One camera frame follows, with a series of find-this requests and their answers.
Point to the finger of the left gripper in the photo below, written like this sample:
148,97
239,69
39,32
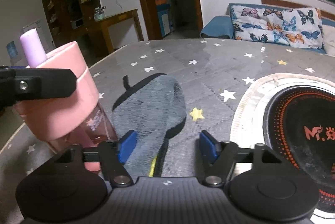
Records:
24,84

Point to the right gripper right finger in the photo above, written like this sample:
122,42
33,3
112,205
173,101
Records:
218,158

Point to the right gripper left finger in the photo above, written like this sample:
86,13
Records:
113,156

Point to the pink drinking cup with straw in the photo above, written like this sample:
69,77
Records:
61,122

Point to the grey cleaning cloth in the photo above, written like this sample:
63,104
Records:
156,109

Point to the white refrigerator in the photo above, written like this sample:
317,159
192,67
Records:
38,25

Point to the grey star-pattern table mat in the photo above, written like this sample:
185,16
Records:
227,85

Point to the black induction cooker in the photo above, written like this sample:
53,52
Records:
298,123

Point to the dark wooden shelf cabinet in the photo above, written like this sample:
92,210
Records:
70,19

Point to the glass jar on table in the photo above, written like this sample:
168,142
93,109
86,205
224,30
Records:
99,13

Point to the blue sofa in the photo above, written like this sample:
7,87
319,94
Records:
221,26

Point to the blue storage box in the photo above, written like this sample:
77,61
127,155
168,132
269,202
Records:
163,18

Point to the butterfly pattern pillow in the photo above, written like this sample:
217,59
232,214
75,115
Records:
298,28

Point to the white cushion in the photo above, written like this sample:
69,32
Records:
328,33

